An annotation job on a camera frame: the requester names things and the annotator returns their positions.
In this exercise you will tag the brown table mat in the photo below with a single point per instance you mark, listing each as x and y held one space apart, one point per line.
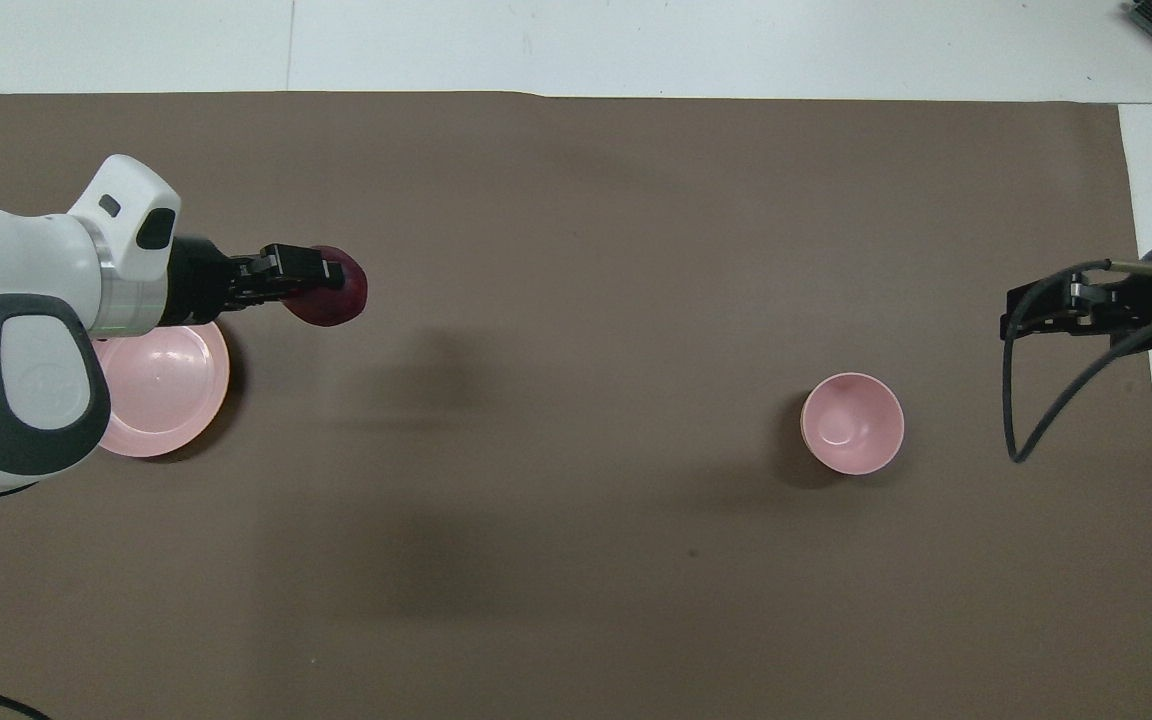
576 560

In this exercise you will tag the dark red apple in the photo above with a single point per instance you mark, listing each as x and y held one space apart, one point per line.
336 305

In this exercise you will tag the pink bowl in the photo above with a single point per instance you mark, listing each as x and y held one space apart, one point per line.
851 422

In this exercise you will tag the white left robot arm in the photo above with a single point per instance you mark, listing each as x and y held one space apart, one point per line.
26 300

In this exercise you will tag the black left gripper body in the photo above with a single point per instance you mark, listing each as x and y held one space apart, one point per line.
201 285

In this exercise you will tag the pink plate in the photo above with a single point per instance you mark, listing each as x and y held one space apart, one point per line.
166 385

